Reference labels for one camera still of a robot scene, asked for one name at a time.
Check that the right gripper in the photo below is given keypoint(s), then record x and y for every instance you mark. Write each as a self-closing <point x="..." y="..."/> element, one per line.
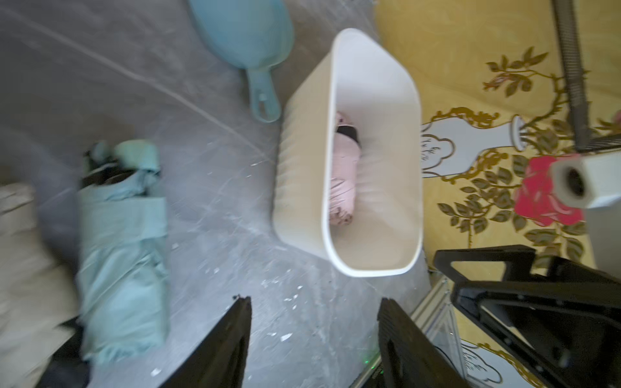
<point x="563" y="326"/>

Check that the teal plastic dustpan scoop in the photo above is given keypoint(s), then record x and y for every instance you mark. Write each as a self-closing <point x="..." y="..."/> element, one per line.
<point x="253" y="36"/>

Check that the white plastic storage box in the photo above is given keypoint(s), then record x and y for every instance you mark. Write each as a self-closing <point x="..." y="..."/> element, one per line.
<point x="360" y="79"/>

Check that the pink umbrella with black band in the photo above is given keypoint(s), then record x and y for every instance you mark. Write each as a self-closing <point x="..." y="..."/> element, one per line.
<point x="346" y="154"/>

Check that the teal umbrella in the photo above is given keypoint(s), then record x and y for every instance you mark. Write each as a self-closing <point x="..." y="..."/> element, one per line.
<point x="123" y="276"/>

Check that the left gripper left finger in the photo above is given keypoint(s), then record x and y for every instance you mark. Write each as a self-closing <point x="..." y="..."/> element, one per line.
<point x="220" y="359"/>

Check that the black wire mesh basket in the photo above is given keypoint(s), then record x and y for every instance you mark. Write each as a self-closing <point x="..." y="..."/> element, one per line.
<point x="574" y="80"/>

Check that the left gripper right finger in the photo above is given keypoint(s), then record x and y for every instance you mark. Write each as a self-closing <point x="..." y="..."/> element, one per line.
<point x="409" y="358"/>

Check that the beige umbrella with wooden handle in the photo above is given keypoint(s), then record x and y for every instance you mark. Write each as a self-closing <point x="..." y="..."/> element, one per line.
<point x="37" y="292"/>

